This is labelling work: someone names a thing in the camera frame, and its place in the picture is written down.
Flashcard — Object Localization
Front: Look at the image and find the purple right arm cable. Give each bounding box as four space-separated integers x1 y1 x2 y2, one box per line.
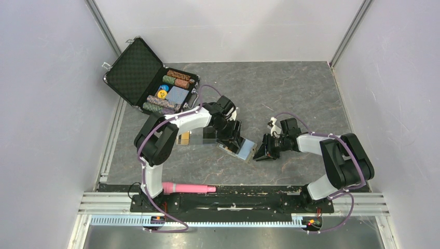
274 112 368 233

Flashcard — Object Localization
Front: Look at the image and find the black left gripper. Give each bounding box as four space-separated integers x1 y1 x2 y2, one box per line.
212 118 242 149

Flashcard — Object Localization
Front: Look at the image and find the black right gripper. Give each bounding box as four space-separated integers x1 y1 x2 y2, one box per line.
253 133 289 161

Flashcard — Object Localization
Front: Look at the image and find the black poker chip case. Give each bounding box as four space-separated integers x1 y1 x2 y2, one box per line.
103 36 200 114

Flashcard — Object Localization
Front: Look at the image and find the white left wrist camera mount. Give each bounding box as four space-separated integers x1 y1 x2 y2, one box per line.
228 107 239 121

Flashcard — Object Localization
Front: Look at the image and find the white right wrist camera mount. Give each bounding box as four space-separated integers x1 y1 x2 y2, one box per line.
267 117 282 137

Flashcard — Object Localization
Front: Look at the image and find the beige card holder wallet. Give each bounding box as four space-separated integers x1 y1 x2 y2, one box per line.
216 139 257 163

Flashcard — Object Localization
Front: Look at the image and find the pink cylindrical marker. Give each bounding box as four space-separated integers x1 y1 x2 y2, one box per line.
162 182 216 194

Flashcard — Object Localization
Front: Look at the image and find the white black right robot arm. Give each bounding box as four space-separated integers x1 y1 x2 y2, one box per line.
253 117 375 212

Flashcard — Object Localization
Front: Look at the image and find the clear acrylic card tray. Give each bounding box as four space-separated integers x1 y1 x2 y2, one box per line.
188 128 203 145

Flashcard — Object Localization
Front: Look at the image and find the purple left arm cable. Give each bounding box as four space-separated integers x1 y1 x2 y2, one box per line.
136 84 223 233

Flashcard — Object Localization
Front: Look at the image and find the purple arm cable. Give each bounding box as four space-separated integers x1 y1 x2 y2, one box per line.
136 84 223 233
274 112 368 233

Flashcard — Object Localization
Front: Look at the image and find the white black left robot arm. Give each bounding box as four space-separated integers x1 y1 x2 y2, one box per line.
134 95 244 212

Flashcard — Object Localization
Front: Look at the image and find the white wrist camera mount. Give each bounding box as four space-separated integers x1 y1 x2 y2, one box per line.
267 117 282 137
228 107 239 121

